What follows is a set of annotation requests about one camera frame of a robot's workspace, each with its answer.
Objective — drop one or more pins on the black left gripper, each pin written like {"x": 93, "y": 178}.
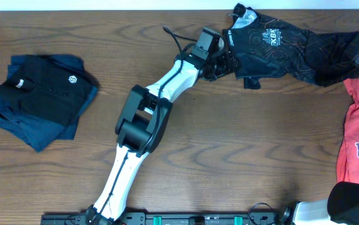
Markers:
{"x": 228, "y": 64}

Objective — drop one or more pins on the black orange-patterned jersey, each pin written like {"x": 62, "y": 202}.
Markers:
{"x": 267, "y": 47}

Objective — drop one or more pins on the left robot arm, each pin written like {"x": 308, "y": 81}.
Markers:
{"x": 142, "y": 124}

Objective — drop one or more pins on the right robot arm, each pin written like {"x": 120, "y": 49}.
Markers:
{"x": 347, "y": 203}

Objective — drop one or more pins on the navy blue folded shirt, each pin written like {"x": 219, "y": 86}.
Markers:
{"x": 37, "y": 132}

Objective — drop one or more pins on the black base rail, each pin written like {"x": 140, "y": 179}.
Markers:
{"x": 141, "y": 218}

